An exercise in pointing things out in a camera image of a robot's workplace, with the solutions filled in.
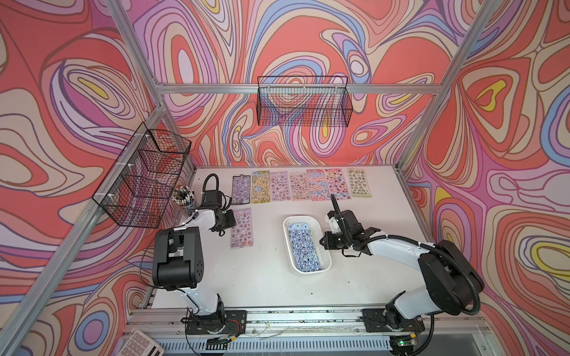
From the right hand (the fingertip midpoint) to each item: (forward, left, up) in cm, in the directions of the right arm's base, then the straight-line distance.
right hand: (322, 247), depth 89 cm
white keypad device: (-30, +62, +1) cm, 69 cm away
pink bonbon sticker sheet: (+34, +7, -1) cm, 35 cm away
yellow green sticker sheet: (+34, +27, -1) cm, 43 cm away
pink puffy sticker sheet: (+34, +17, -1) cm, 38 cm away
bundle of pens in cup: (+18, +56, +15) cm, 61 cm away
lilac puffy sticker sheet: (+7, +34, -1) cm, 35 cm away
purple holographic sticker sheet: (+33, +37, -1) cm, 50 cm away
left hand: (+13, +38, +1) cm, 40 cm away
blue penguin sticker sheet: (-2, +8, +1) cm, 8 cm away
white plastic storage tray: (+6, +2, +2) cm, 6 cm away
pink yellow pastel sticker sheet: (+35, -12, -1) cm, 37 cm away
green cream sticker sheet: (+35, -24, -1) cm, 43 cm away
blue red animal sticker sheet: (+35, -3, -1) cm, 35 cm away
